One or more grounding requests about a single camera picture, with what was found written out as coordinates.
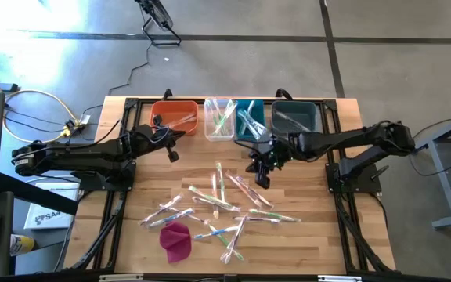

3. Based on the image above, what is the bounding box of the clear plastic bin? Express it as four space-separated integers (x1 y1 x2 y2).
203 97 236 143

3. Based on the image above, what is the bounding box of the white printed box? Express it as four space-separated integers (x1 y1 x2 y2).
23 181 82 231

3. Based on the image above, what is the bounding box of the power strip with plugs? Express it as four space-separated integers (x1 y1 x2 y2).
60 114 92 138

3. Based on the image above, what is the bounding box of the dark grey plastic bin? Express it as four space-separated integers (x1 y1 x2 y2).
270 100 319 136

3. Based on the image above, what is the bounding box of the blue toothbrush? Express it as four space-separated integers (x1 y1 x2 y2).
193 225 240 240
242 99 256 136
237 108 269 134
248 116 269 136
148 207 196 229
244 113 269 142

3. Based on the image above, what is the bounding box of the black fan power cable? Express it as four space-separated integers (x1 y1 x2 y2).
106 41 152 96

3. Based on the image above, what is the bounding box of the yellow cable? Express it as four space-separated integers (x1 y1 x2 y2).
1 89 84 144

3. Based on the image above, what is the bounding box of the clear plastic utensil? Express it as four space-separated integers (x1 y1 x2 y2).
139 194 183 227

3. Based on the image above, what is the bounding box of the orange plastic bin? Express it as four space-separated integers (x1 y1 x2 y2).
150 100 200 137

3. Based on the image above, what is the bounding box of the wooden workbench with clutter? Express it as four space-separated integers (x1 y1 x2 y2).
406 110 451 230

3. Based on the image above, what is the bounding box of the silver bracket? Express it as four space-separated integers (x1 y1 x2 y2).
99 273 145 282
317 275 363 282

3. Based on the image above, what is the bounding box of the yellow white can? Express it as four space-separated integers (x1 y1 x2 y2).
9 233 36 258

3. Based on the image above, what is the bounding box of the magenta cloth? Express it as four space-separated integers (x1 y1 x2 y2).
158 221 193 264

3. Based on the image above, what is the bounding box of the teal blue plastic bin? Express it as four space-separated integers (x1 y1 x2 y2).
234 98 267 142

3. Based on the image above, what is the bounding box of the black desk beam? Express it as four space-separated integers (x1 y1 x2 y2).
0 172 80 217

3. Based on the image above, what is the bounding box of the black floor fan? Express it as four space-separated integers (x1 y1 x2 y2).
133 0 182 48

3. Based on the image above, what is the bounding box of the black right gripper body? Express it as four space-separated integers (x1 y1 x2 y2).
255 138 291 190

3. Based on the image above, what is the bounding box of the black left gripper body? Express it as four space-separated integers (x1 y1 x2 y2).
131 123 180 164

